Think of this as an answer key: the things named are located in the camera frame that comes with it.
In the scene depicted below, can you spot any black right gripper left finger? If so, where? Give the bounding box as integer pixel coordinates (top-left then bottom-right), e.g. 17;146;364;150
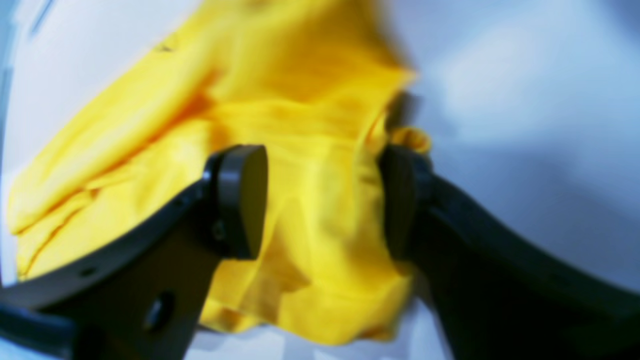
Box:
0;145;269;360

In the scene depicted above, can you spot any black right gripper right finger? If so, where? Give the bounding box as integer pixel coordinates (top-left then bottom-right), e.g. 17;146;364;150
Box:
378;145;640;360

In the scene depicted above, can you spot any yellow t-shirt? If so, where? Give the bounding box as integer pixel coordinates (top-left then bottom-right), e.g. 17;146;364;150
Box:
7;0;430;346

